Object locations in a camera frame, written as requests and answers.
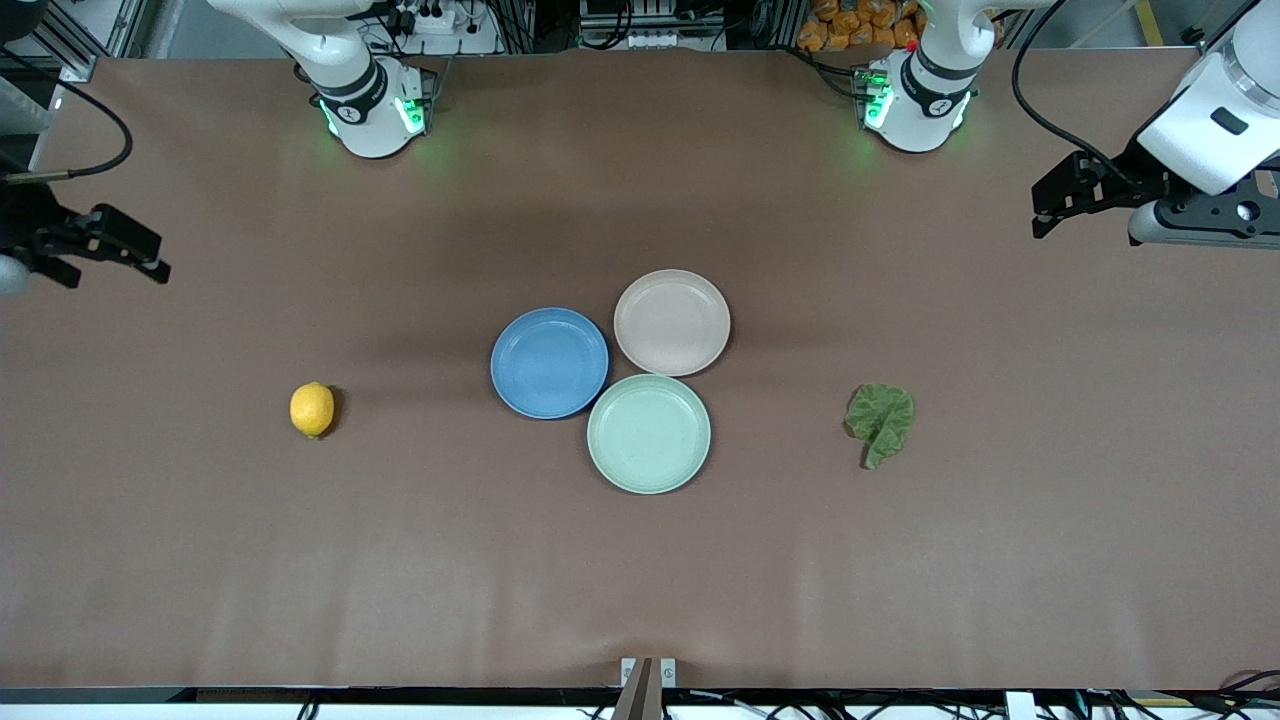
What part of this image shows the blue plate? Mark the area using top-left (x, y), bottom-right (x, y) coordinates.
top-left (490, 307), bottom-right (610, 420)

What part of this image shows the light green plate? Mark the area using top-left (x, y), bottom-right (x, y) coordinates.
top-left (587, 374), bottom-right (713, 495)

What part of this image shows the yellow lemon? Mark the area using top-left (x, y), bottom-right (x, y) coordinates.
top-left (290, 381), bottom-right (336, 439)

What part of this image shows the white power strip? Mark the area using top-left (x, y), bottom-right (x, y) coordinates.
top-left (385, 0), bottom-right (501, 56)

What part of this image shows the beige plate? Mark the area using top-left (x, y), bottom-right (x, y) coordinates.
top-left (613, 269), bottom-right (732, 378)

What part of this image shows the bag of orange snacks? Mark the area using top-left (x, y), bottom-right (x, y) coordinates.
top-left (797, 0), bottom-right (926, 52)

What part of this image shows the metal table edge bracket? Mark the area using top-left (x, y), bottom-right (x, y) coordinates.
top-left (620, 657), bottom-right (678, 690)

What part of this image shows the aluminium frame profile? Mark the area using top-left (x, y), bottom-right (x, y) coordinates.
top-left (30, 0), bottom-right (151, 83)

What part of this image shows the green lettuce leaf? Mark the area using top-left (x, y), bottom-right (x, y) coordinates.
top-left (844, 383), bottom-right (916, 470)

